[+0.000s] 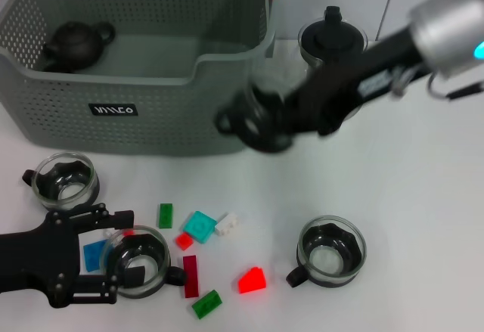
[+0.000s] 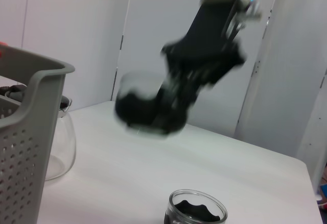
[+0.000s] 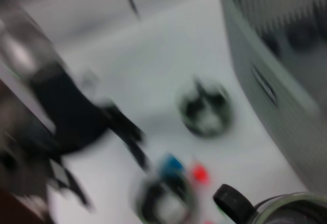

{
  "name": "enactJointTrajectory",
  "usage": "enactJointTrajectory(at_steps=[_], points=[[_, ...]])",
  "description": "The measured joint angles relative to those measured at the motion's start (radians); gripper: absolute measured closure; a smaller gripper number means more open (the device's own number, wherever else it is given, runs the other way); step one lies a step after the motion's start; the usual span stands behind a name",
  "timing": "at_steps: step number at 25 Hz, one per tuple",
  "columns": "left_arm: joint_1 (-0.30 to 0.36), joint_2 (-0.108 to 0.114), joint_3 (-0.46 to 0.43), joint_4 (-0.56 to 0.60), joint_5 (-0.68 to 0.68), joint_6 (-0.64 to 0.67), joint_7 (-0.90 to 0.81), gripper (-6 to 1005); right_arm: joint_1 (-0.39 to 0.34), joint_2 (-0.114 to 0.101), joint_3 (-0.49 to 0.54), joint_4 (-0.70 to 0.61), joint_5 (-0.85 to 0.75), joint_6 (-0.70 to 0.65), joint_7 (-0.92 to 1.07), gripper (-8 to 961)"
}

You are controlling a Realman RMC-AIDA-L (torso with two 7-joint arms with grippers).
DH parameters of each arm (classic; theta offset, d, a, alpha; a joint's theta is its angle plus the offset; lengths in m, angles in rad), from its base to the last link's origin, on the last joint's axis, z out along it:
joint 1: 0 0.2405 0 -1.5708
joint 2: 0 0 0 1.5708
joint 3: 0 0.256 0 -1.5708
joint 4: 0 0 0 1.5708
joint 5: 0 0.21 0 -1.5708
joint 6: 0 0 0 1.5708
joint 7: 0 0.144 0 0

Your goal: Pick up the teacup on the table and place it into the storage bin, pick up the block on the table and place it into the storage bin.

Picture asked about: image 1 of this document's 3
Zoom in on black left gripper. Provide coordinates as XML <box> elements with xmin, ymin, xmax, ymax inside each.
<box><xmin>0</xmin><ymin>203</ymin><xmax>147</xmax><ymax>309</ymax></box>

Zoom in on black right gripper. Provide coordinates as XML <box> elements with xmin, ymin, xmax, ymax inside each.
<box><xmin>260</xmin><ymin>25</ymin><xmax>428</xmax><ymax>147</ymax></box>

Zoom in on grey perforated storage bin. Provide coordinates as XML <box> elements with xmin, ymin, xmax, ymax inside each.
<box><xmin>0</xmin><ymin>0</ymin><xmax>283</xmax><ymax>157</ymax></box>

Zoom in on blue square plate brick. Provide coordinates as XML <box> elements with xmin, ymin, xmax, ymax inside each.
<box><xmin>82</xmin><ymin>239</ymin><xmax>109</xmax><ymax>273</ymax></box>

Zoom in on green flat brick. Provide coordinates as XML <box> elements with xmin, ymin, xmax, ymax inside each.
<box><xmin>157</xmin><ymin>203</ymin><xmax>175</xmax><ymax>229</ymax></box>

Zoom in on small red flat brick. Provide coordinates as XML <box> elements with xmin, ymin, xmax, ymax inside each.
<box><xmin>174</xmin><ymin>232</ymin><xmax>194</xmax><ymax>251</ymax></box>

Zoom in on dark red long brick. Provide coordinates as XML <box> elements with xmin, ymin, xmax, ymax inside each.
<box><xmin>182</xmin><ymin>255</ymin><xmax>200</xmax><ymax>299</ymax></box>

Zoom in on glass teapot black lid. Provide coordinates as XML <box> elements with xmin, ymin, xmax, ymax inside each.
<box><xmin>266</xmin><ymin>5</ymin><xmax>370</xmax><ymax>121</ymax></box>

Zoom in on teal square plate brick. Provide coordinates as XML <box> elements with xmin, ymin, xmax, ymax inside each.
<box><xmin>182</xmin><ymin>210</ymin><xmax>218</xmax><ymax>245</ymax></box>

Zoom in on green thick brick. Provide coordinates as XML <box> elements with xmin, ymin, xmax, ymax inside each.
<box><xmin>191</xmin><ymin>289</ymin><xmax>223</xmax><ymax>320</ymax></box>

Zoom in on bright red sloped brick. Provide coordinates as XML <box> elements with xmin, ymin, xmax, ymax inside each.
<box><xmin>237</xmin><ymin>266</ymin><xmax>268</xmax><ymax>294</ymax></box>

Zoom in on dark clay teapot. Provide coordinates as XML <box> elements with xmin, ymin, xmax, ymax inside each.
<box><xmin>41</xmin><ymin>20</ymin><xmax>116</xmax><ymax>73</ymax></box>

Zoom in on metal gripper cable connector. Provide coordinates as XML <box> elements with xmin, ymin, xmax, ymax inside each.
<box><xmin>391</xmin><ymin>67</ymin><xmax>413</xmax><ymax>97</ymax></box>

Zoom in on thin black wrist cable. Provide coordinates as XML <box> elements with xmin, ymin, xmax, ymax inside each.
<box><xmin>429</xmin><ymin>73</ymin><xmax>484</xmax><ymax>101</ymax></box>

